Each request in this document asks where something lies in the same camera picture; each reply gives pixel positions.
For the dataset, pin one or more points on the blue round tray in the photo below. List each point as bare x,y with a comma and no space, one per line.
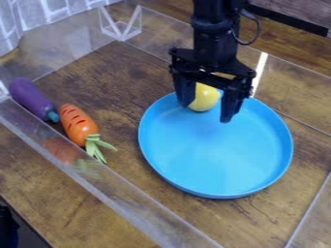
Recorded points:
216,160

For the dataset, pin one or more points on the clear acrylic enclosure wall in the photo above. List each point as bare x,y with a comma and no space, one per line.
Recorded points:
104,60

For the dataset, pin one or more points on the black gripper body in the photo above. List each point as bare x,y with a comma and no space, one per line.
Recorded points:
218,71

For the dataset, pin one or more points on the yellow lemon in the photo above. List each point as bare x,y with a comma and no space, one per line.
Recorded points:
208,96

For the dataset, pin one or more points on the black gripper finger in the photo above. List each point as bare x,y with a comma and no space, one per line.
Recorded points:
185,87
234,96

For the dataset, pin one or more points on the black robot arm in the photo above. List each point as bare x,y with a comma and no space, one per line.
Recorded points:
216,26

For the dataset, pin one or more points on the orange toy carrot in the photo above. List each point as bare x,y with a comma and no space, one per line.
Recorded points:
84,131

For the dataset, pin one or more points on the white grid cloth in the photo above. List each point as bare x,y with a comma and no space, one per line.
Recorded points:
22,15

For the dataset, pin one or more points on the purple toy eggplant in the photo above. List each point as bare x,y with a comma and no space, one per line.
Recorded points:
29,96

